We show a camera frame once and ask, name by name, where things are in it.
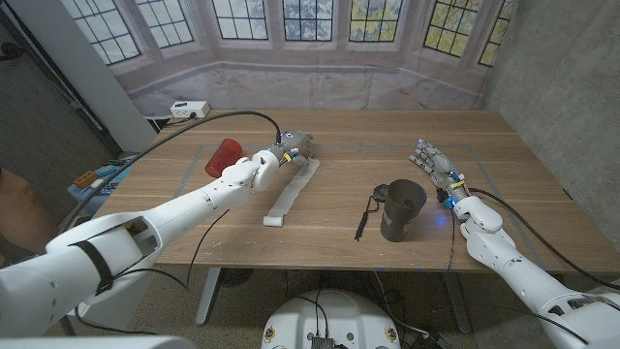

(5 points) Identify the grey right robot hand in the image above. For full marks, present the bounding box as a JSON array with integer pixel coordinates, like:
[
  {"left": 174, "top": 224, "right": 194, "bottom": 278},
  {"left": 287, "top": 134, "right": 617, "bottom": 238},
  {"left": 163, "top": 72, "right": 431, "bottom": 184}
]
[{"left": 409, "top": 139, "right": 469, "bottom": 203}]

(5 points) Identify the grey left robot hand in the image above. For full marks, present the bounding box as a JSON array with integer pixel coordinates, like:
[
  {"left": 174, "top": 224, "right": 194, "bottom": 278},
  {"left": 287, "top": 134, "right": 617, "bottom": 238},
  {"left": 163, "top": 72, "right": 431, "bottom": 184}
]
[{"left": 275, "top": 129, "right": 315, "bottom": 169}]

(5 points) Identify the white bandage roll strip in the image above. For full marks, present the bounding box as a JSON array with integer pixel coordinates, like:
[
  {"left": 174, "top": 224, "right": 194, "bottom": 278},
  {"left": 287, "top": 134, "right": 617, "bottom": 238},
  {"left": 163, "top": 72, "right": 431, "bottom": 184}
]
[{"left": 263, "top": 157, "right": 322, "bottom": 229}]

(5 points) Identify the dark grey mug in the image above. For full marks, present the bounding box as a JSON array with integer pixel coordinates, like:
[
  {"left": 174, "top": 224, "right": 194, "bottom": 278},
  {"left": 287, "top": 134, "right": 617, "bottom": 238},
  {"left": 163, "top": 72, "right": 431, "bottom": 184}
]
[{"left": 379, "top": 178, "right": 428, "bottom": 243}]

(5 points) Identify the red plastic cup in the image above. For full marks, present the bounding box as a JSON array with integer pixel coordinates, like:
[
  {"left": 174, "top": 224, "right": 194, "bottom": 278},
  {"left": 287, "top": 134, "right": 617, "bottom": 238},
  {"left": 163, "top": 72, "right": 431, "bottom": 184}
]
[{"left": 204, "top": 138, "right": 244, "bottom": 179}]

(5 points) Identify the printed window backdrop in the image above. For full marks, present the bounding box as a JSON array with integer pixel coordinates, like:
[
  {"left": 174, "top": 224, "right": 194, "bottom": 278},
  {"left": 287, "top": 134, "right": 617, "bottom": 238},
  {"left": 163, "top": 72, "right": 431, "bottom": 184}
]
[{"left": 57, "top": 0, "right": 519, "bottom": 117}]

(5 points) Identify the white power strip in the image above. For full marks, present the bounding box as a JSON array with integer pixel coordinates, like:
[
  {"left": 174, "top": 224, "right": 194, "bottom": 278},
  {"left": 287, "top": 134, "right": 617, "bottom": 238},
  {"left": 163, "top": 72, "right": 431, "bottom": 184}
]
[{"left": 170, "top": 100, "right": 211, "bottom": 120}]

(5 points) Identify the black round fan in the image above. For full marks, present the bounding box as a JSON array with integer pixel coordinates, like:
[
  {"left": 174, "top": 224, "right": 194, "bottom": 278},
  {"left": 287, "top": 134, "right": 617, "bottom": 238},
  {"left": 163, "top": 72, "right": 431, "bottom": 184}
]
[{"left": 217, "top": 268, "right": 255, "bottom": 288}]

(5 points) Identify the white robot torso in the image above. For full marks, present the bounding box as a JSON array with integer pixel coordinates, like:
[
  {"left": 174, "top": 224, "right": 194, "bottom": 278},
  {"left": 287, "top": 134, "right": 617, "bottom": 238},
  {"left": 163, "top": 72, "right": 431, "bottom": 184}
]
[{"left": 261, "top": 289, "right": 402, "bottom": 349}]

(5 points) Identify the white table leg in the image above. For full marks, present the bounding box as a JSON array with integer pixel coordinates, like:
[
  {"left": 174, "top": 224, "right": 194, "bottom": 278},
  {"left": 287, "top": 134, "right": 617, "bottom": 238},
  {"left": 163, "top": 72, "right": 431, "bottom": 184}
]
[{"left": 195, "top": 268, "right": 222, "bottom": 327}]

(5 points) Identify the blue box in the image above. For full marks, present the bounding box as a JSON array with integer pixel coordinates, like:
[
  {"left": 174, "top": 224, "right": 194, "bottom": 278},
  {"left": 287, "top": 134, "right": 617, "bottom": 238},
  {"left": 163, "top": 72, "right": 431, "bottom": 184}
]
[{"left": 66, "top": 154, "right": 137, "bottom": 217}]

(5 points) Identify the seated person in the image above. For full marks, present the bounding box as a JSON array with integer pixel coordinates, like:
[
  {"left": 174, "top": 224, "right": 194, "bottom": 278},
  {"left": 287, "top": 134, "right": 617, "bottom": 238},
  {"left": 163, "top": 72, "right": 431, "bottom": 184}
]
[{"left": 0, "top": 167, "right": 59, "bottom": 266}]

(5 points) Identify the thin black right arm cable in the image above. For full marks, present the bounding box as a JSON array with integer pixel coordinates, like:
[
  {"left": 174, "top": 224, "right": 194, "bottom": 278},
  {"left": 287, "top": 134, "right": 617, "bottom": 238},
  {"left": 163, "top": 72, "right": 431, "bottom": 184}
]
[{"left": 445, "top": 206, "right": 457, "bottom": 272}]

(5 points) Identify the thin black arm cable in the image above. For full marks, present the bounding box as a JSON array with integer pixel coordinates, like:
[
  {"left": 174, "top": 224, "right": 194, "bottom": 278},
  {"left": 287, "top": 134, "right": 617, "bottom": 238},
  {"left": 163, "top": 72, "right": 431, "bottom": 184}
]
[
  {"left": 75, "top": 208, "right": 232, "bottom": 335},
  {"left": 445, "top": 206, "right": 457, "bottom": 272}
]

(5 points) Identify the black pen with cord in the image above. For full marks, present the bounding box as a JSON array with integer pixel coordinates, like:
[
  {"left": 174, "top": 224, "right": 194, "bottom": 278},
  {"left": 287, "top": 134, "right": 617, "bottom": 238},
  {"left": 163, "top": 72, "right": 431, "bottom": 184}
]
[{"left": 354, "top": 183, "right": 390, "bottom": 242}]

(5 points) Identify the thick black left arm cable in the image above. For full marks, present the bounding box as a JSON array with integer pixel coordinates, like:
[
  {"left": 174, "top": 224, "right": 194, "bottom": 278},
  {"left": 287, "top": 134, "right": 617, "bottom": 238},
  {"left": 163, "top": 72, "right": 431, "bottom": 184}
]
[{"left": 60, "top": 110, "right": 283, "bottom": 234}]

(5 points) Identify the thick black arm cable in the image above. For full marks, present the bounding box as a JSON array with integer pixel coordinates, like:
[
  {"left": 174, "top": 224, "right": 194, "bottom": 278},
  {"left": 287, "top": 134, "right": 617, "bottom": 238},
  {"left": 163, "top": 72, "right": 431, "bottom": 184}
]
[
  {"left": 60, "top": 110, "right": 283, "bottom": 234},
  {"left": 467, "top": 187, "right": 620, "bottom": 292}
]

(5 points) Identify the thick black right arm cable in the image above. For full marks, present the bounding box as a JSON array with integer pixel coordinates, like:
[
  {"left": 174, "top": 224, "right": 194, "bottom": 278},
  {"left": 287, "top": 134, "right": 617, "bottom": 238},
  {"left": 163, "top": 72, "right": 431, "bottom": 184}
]
[{"left": 467, "top": 187, "right": 620, "bottom": 292}]

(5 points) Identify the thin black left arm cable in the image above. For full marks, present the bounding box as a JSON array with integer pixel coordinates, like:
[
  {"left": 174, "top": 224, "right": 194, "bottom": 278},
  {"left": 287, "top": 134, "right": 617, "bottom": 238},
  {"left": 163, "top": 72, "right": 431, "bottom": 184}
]
[{"left": 75, "top": 208, "right": 232, "bottom": 335}]

